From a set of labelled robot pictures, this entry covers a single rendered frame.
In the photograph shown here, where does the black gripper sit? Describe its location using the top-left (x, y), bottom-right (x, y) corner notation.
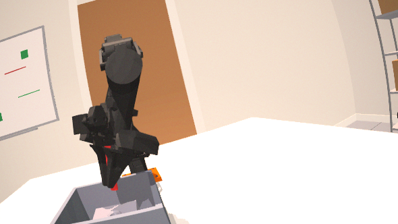
top-left (79, 96), bottom-right (159, 189)

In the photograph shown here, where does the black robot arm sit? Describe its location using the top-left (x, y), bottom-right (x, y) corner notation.
top-left (72, 34), bottom-right (150, 174)

